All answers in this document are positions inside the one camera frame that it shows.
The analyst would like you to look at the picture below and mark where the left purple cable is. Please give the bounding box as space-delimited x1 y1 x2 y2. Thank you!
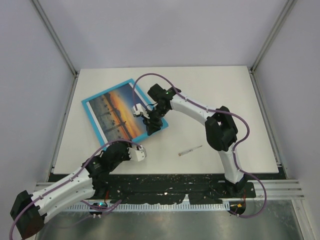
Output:
8 139 142 240

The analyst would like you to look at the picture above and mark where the right aluminium post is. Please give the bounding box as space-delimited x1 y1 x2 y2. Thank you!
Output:
249 0 298 75

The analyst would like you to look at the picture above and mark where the left aluminium post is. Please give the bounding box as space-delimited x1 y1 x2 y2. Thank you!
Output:
29 0 80 78

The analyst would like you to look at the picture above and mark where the aluminium post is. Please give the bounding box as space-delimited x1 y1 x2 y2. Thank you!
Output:
249 0 298 75
29 0 80 78

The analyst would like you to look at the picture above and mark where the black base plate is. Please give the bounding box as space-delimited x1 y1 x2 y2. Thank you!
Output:
47 172 257 205

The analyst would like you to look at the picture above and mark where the small screwdriver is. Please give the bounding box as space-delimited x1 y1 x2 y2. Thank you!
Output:
178 145 202 157

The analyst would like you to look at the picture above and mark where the perforated cable duct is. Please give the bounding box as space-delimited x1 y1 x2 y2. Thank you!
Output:
65 201 230 212

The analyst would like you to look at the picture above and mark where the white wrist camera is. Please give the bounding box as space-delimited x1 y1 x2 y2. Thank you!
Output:
128 147 147 162
131 103 150 119

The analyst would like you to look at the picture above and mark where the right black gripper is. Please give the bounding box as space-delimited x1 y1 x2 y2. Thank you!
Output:
141 104 170 135

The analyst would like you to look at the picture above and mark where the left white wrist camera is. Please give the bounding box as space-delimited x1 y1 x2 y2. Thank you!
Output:
128 147 147 162

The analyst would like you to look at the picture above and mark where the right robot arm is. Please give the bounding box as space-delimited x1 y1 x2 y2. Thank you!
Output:
133 84 248 197

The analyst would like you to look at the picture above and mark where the aluminium rail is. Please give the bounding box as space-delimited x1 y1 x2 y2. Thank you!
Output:
34 178 306 201

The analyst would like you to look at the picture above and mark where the sunset photo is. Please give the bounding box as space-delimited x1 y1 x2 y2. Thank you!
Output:
87 83 148 140

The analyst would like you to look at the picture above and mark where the blue picture frame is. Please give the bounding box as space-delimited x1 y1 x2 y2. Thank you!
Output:
81 78 169 146

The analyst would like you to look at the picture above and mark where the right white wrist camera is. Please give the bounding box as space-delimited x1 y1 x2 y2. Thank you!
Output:
131 103 150 119

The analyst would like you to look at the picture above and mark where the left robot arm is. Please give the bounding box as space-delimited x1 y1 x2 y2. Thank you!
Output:
8 139 145 240

